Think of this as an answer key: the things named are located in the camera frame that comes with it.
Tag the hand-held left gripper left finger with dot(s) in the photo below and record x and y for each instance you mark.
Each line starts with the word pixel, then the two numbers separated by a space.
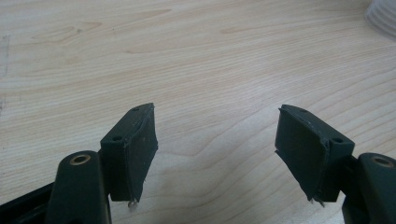
pixel 134 155

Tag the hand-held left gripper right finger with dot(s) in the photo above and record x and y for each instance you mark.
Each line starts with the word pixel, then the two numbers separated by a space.
pixel 305 149

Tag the stack of clear plastic cups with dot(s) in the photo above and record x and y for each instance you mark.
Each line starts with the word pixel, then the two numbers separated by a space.
pixel 384 15

